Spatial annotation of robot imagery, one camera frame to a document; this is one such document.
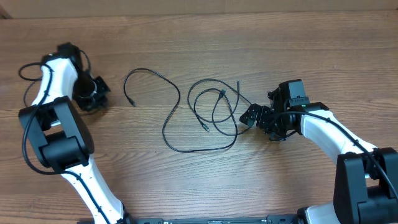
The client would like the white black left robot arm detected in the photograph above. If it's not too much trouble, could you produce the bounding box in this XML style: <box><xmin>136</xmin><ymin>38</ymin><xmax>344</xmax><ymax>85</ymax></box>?
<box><xmin>19</xmin><ymin>50</ymin><xmax>134</xmax><ymax>223</ymax></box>

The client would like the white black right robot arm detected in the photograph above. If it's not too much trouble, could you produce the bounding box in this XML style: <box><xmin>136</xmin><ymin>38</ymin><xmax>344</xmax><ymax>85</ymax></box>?
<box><xmin>239</xmin><ymin>102</ymin><xmax>397</xmax><ymax>223</ymax></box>

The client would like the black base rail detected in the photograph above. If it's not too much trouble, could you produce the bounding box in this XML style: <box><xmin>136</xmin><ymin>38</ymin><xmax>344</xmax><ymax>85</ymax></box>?
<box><xmin>133</xmin><ymin>214</ymin><xmax>305</xmax><ymax>224</ymax></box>

